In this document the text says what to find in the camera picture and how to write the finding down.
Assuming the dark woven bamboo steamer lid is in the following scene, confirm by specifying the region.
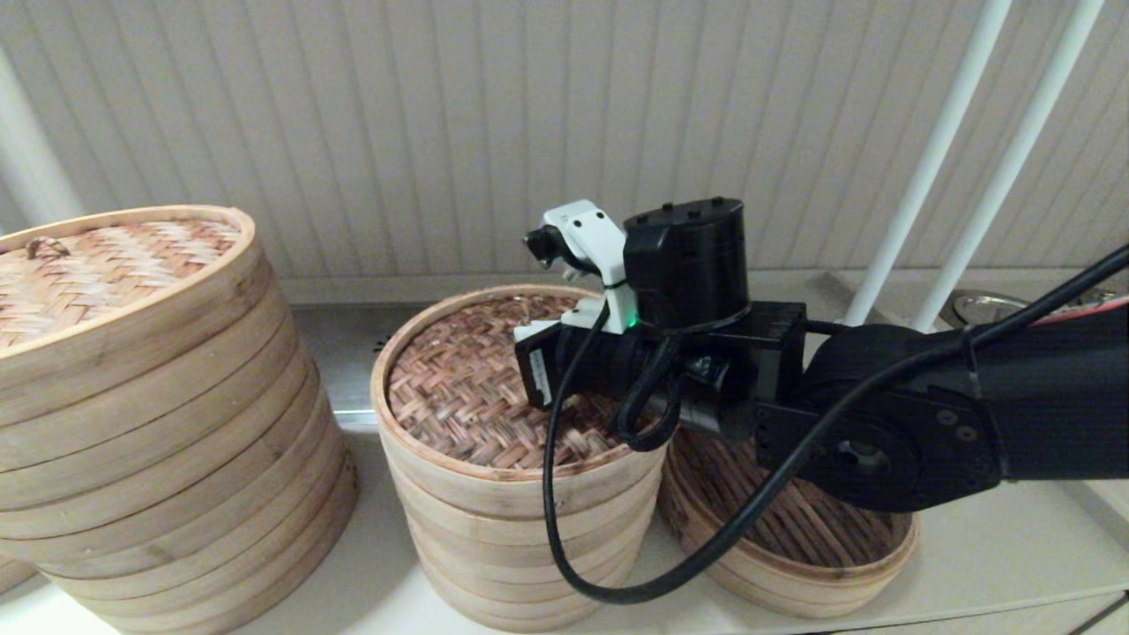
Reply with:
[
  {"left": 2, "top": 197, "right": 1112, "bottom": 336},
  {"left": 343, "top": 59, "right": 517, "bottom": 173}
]
[{"left": 370, "top": 284, "right": 671, "bottom": 521}]

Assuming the narrow bamboo steamer stack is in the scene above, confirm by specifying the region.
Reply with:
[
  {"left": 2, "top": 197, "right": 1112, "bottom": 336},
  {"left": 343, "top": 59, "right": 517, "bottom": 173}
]
[{"left": 388, "top": 459, "right": 662, "bottom": 632}]

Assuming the single bamboo steamer tray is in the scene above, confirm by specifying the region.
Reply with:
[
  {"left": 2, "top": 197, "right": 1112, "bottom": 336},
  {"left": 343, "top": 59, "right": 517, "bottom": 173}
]
[{"left": 657, "top": 428, "right": 920, "bottom": 618}]

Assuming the round stainless steel pot lid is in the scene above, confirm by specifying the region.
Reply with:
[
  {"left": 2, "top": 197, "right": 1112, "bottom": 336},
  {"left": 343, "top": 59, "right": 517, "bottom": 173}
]
[{"left": 948, "top": 289, "right": 1073, "bottom": 329}]

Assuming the tall wide bamboo steamer stack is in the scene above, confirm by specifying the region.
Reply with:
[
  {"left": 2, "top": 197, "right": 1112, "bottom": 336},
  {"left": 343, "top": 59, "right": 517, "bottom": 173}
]
[{"left": 0, "top": 282, "right": 360, "bottom": 635}]

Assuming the light woven bamboo steamer lid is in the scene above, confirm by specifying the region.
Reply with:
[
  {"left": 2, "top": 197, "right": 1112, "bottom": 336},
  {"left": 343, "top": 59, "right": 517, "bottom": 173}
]
[{"left": 0, "top": 205, "right": 288, "bottom": 424}]

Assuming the stainless steel steam plate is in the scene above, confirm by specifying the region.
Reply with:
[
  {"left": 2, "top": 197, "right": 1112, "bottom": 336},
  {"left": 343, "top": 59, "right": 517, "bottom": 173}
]
[{"left": 291, "top": 300, "right": 415, "bottom": 433}]

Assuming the white metal pole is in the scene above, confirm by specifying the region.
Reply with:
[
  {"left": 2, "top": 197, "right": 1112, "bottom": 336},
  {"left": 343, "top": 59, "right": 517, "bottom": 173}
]
[
  {"left": 842, "top": 0, "right": 1013, "bottom": 327},
  {"left": 913, "top": 0, "right": 1105, "bottom": 332}
]

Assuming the thick white pipe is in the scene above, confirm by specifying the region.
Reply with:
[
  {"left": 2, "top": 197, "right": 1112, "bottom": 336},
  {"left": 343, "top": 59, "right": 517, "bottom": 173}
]
[{"left": 0, "top": 49, "right": 89, "bottom": 226}]

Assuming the short looped black cable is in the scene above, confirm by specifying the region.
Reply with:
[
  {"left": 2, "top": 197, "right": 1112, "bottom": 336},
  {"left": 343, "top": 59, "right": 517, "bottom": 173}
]
[{"left": 616, "top": 335, "right": 684, "bottom": 452}]

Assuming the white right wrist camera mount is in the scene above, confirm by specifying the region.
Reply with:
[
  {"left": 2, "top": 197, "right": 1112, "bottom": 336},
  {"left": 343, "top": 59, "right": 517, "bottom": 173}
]
[{"left": 525, "top": 200, "right": 638, "bottom": 334}]

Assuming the long black cable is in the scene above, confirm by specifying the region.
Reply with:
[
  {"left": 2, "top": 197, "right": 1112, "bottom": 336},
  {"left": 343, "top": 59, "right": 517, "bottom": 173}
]
[{"left": 541, "top": 247, "right": 1129, "bottom": 606}]

